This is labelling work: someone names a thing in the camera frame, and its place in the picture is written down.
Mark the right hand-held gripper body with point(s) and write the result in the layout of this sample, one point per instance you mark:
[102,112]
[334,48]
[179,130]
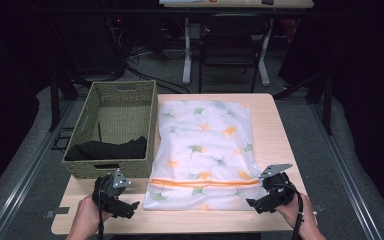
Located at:
[278,190]

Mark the white leaf-print mesh laundry bag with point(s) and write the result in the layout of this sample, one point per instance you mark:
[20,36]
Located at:
[203,143]

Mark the black folding chair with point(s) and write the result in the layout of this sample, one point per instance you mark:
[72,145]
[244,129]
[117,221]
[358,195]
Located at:
[230,50]

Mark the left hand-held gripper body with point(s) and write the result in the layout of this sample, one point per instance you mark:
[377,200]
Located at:
[108,193]

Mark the grey tape strip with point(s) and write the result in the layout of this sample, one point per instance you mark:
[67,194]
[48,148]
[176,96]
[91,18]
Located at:
[58,211]
[318,207]

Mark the black cloth garment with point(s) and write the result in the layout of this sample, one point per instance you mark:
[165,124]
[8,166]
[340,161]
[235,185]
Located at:
[108,150]

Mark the white-legged desk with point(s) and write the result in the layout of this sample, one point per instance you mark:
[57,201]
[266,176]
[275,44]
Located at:
[187,50]

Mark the person's left hand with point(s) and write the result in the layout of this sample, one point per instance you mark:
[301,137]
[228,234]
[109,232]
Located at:
[88,213]

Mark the black metal stand post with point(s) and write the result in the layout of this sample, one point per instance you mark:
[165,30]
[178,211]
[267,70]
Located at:
[328,103]
[54,100]

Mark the dark equipment cabinet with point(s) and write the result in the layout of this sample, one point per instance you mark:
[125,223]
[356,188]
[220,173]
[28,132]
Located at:
[96,46]

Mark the grey metal floor rail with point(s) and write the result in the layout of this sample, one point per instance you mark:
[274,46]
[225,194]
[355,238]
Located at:
[30,166]
[343,173]

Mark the person's right hand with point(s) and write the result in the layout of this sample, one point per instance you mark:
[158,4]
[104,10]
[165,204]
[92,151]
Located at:
[296,210]

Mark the green woven basket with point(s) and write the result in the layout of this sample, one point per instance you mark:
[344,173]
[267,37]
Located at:
[120,121]

